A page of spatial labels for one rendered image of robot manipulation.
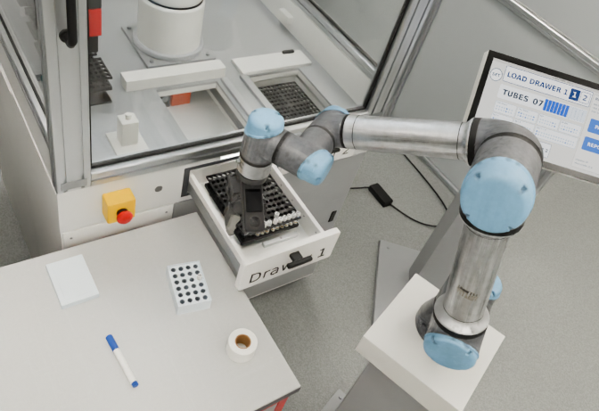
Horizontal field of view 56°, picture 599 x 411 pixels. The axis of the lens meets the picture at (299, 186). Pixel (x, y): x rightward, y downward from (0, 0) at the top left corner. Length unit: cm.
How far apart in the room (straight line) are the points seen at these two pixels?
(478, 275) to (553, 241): 228
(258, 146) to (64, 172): 48
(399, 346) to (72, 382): 76
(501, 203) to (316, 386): 146
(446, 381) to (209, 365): 56
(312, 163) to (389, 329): 54
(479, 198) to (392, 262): 174
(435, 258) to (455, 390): 108
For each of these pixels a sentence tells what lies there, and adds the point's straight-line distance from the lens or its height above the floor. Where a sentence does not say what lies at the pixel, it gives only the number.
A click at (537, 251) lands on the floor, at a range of 327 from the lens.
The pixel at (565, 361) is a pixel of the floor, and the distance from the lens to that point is 291.
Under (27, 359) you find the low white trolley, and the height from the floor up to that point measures 76.
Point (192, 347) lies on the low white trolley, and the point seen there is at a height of 76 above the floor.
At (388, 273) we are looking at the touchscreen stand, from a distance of 266.
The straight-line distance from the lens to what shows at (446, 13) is 315.
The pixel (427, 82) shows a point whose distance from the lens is 327.
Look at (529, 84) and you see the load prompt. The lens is 200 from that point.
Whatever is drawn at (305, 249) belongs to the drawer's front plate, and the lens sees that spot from 145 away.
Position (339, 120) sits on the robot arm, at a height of 128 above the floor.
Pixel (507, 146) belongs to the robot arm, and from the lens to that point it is 104.
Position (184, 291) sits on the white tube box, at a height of 80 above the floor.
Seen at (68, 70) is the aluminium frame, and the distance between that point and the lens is 121.
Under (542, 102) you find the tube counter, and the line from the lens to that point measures 201.
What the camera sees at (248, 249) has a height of 84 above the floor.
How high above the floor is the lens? 200
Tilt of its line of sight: 43 degrees down
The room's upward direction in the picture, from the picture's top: 19 degrees clockwise
